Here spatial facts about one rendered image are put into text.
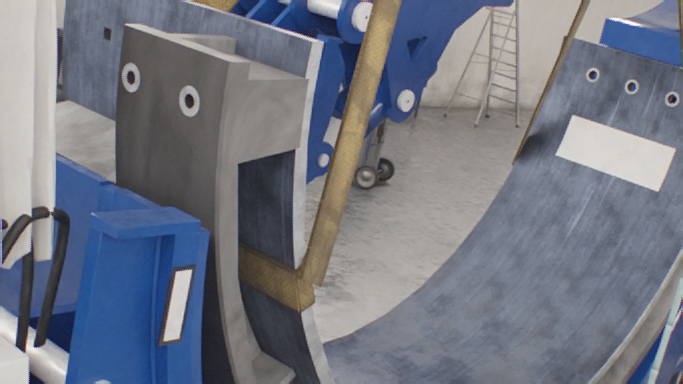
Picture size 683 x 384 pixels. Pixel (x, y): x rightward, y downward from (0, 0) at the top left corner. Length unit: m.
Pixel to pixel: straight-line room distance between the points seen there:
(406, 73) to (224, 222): 3.57
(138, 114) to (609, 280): 1.98
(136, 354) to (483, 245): 2.06
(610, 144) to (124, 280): 2.30
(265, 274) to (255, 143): 0.32
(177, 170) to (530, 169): 2.13
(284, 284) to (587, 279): 1.69
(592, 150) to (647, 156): 0.20
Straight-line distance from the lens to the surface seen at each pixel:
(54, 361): 1.74
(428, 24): 5.28
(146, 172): 1.82
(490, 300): 3.44
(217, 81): 1.65
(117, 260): 1.61
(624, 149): 3.63
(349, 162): 1.96
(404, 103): 5.24
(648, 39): 4.20
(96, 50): 2.18
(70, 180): 1.90
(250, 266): 1.97
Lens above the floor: 2.58
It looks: 14 degrees down
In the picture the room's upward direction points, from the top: 13 degrees clockwise
